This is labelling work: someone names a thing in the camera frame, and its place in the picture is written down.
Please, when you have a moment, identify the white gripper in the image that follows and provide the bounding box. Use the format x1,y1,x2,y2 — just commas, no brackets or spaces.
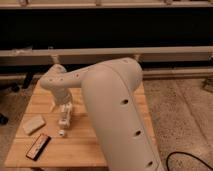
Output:
58,102,73,137

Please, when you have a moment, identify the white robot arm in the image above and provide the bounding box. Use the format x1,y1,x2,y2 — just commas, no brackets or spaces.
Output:
40,58,164,171

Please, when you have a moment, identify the wooden table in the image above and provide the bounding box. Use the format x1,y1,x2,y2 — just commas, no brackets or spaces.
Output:
4,78,157,169

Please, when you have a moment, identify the beige sponge block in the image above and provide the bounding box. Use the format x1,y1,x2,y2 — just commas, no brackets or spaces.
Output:
23,115,46,135

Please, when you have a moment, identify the dark object at left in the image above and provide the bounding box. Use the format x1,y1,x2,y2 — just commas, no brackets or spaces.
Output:
0,113,9,125

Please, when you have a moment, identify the long metal rail shelf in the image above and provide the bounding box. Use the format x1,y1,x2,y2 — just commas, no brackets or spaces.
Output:
0,46,213,66

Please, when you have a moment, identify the black cable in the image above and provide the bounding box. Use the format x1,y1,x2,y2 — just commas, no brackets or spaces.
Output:
165,151,213,171

